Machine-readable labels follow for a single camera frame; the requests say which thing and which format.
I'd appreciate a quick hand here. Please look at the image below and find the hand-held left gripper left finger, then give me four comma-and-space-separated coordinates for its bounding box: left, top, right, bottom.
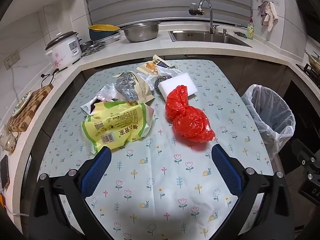
29, 146, 113, 240

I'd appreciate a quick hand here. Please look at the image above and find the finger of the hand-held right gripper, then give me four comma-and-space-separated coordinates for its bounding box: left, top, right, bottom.
291, 139, 320, 165

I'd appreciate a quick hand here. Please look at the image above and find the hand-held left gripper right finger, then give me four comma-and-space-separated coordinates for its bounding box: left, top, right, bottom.
211, 144, 294, 240

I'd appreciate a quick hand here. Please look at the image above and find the yellow green snack bag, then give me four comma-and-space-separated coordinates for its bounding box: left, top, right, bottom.
82, 101, 155, 155

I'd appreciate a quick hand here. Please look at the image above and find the bin with clear liner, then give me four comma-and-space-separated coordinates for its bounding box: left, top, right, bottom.
241, 84, 296, 160

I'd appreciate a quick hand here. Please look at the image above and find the red plastic bag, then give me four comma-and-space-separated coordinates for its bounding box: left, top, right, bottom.
165, 85, 216, 142

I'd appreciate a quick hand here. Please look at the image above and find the small white packet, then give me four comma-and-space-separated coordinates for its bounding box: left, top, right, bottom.
80, 100, 97, 115

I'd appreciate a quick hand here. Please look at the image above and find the clear plastic wrapper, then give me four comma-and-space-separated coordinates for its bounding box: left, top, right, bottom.
96, 84, 118, 103

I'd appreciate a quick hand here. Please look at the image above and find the silver foil bag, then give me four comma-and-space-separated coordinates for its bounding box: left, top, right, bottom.
115, 71, 140, 103

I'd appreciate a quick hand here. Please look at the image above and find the white sponge block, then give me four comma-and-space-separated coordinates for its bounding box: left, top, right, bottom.
160, 78, 198, 102

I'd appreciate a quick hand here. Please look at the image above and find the steel wool scrubber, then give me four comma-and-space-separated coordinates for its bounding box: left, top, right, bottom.
155, 74, 175, 94

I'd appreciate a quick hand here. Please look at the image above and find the white plastic bag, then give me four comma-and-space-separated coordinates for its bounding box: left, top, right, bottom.
145, 66, 184, 90

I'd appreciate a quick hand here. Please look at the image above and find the cream packet orange print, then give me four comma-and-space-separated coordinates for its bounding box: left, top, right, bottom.
137, 61, 158, 75

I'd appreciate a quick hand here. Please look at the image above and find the black built-in oven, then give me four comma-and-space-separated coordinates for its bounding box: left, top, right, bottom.
282, 80, 320, 168

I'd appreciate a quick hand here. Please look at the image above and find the floral pale green tablecloth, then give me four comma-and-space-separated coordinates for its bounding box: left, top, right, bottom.
37, 59, 274, 240

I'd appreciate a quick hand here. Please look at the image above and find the black gas stove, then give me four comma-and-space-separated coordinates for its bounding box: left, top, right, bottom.
296, 62, 320, 88

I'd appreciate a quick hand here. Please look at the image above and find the cream frying pan with lid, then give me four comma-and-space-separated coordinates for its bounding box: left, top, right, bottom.
304, 50, 320, 72

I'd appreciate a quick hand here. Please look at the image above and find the black flat device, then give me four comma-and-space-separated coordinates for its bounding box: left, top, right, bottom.
0, 155, 10, 188

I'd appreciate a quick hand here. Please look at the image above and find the clear glass dish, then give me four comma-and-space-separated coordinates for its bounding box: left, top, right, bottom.
0, 125, 22, 153

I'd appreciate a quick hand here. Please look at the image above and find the wooden checkered cutting board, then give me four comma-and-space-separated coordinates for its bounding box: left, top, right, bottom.
6, 84, 54, 132

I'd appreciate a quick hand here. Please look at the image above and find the patterned plate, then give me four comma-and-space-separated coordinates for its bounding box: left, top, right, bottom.
11, 91, 33, 117

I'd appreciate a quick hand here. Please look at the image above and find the metal steamer rack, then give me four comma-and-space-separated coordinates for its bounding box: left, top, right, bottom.
80, 40, 106, 57

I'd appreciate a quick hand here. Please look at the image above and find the white floral rice cooker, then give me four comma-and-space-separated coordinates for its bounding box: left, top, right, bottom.
45, 31, 82, 68

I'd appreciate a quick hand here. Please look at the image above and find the green dish soap bottle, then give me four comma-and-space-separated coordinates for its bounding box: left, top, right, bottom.
247, 17, 255, 40

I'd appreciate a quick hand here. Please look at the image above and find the flat metal tray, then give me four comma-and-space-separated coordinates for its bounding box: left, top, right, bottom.
96, 34, 121, 46

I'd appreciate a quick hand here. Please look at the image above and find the kitchen counter with grey cabinets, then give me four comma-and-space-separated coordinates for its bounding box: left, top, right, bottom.
0, 21, 320, 230

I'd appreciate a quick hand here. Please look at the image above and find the stainless steel sink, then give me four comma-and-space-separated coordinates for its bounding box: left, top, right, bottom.
168, 29, 252, 48

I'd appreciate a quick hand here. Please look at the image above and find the beige hanging cloth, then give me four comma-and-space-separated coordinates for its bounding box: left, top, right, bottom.
261, 2, 278, 32

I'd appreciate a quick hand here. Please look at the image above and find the yellow and blue bowl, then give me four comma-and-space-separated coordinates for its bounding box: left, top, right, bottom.
88, 24, 120, 41

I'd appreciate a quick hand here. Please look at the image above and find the black range hood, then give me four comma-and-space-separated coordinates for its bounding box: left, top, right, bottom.
291, 0, 320, 40

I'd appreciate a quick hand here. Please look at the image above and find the steel colander bowl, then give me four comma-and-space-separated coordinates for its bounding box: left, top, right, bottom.
120, 21, 162, 43

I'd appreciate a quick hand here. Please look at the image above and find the purple grey hanging cloth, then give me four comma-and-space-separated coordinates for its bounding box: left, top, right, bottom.
257, 1, 268, 18

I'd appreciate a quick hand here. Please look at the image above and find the chrome kitchen faucet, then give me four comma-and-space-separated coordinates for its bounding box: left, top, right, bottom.
189, 0, 220, 34

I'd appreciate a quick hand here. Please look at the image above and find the grey striped window blind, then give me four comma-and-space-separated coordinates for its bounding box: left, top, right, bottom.
84, 0, 252, 27

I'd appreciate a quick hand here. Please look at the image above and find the white cable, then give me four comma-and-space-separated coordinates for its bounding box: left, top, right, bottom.
0, 187, 32, 218

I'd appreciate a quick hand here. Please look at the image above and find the black power cable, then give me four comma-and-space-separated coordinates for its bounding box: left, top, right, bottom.
41, 67, 60, 88

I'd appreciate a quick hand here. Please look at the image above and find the white wall outlet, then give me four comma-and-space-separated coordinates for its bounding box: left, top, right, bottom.
4, 50, 20, 69

